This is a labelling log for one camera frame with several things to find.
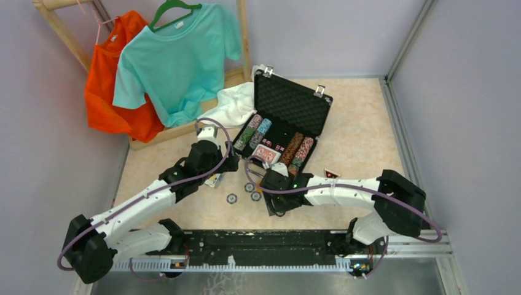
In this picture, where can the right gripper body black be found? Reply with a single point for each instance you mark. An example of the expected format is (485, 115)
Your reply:
(277, 203)

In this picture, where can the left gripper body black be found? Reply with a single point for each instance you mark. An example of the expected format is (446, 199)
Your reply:
(228, 165)

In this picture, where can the red playing card deck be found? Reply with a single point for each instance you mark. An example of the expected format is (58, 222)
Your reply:
(267, 154)

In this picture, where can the red black triangular card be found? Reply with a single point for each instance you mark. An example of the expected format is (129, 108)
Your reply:
(330, 174)

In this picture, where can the black poker set case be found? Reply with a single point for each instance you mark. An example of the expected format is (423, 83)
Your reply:
(291, 107)

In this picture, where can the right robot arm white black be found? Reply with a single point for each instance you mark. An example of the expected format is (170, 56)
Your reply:
(396, 204)

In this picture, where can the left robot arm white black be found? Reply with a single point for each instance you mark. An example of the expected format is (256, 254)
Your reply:
(93, 245)

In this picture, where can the grey poker chip lower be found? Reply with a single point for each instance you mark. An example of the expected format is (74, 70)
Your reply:
(255, 196)

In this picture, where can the grey poker chip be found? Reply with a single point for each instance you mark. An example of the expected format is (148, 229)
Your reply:
(255, 196)
(249, 187)
(231, 198)

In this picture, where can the blue playing card box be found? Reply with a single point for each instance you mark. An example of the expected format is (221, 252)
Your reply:
(214, 180)

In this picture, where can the grey poker chip upper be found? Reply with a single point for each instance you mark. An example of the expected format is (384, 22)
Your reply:
(249, 187)

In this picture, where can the green white chip row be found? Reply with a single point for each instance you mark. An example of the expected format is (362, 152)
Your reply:
(248, 132)

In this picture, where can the grey poker chip left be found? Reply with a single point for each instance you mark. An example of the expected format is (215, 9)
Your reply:
(231, 198)

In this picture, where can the brown chip row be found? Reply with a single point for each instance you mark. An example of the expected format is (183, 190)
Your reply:
(292, 148)

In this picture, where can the white cloth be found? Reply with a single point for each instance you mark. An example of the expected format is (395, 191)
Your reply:
(234, 107)

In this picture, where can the red white chip row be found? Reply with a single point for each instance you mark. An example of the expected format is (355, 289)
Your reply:
(301, 155)

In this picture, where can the blue grey chip row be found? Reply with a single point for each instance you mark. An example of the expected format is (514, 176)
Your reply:
(260, 132)

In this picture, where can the teal t-shirt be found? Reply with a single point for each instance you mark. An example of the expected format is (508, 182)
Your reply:
(180, 66)

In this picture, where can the green clothes hanger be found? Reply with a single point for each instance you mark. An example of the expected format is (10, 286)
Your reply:
(172, 12)

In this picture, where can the pink clothes hanger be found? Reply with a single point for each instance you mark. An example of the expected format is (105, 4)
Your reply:
(97, 18)

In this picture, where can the wooden clothes rack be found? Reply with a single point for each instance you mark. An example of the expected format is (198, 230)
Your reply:
(233, 76)

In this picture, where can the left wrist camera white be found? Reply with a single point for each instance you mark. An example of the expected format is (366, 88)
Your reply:
(208, 133)

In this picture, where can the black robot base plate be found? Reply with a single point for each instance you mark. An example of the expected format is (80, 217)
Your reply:
(268, 247)

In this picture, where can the aluminium frame rail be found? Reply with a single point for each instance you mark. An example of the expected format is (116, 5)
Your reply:
(398, 246)

